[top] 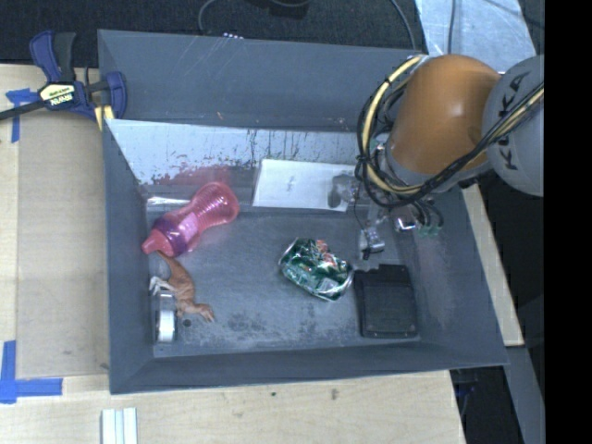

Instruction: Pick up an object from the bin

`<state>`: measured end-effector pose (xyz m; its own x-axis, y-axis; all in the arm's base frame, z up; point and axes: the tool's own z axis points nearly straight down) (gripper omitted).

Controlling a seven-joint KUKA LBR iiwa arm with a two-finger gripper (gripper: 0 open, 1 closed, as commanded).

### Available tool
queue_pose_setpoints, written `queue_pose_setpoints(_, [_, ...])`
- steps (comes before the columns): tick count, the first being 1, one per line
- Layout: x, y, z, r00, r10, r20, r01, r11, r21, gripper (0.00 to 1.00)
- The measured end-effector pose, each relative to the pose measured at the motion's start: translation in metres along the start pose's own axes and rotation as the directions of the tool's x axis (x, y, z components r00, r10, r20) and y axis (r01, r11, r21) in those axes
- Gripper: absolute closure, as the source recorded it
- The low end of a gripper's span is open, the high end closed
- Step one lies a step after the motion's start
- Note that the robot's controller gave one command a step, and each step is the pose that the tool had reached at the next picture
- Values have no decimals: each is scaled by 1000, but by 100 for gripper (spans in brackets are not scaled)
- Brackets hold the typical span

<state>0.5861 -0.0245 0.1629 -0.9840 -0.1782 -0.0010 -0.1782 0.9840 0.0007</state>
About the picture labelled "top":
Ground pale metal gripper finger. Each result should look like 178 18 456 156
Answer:
360 227 387 262
367 200 390 229

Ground black flat case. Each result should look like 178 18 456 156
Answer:
352 263 421 340

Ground crushed green can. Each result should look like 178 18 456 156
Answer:
277 237 355 302

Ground white card in clear bag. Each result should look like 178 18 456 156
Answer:
251 156 360 214

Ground grey metal bin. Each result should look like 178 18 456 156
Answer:
95 29 511 395

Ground pink plastic bottle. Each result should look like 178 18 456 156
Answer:
141 180 241 258

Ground orange-brown toy animal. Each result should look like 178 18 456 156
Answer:
148 255 216 325

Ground white tape roll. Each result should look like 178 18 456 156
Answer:
154 292 179 344

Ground pale wood board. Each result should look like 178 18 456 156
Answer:
15 106 111 381

